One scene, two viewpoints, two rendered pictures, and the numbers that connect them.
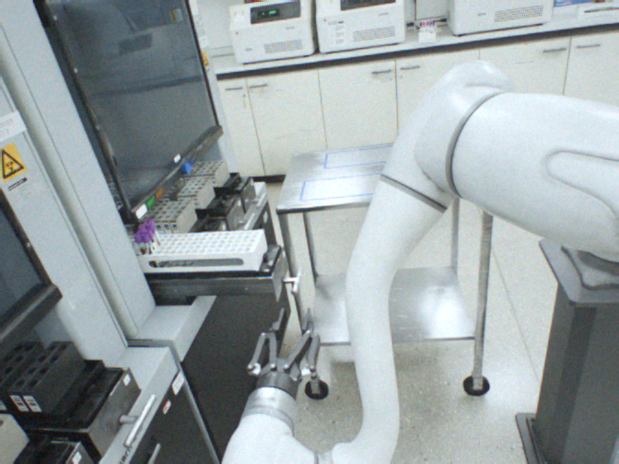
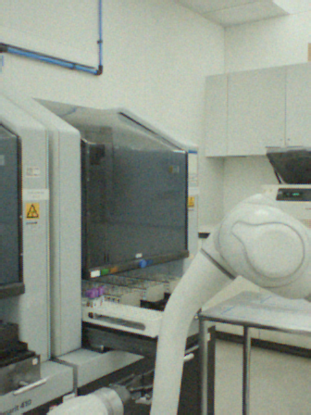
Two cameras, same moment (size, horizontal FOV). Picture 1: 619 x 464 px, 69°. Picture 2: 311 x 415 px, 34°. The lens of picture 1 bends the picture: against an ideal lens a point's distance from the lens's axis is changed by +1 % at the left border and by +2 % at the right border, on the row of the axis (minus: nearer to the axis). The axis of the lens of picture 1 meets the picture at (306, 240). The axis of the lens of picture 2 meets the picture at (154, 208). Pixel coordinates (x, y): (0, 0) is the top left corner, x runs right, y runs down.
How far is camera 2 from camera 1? 0.67 m
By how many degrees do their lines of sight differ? 34
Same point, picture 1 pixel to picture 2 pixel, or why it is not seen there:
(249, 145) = not seen: hidden behind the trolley
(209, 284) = (118, 339)
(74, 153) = (68, 221)
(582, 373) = not seen: outside the picture
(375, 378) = (161, 377)
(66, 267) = (35, 281)
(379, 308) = (175, 328)
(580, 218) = (236, 253)
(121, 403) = (24, 372)
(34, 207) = (33, 239)
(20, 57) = (61, 166)
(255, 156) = not seen: hidden behind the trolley
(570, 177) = (235, 232)
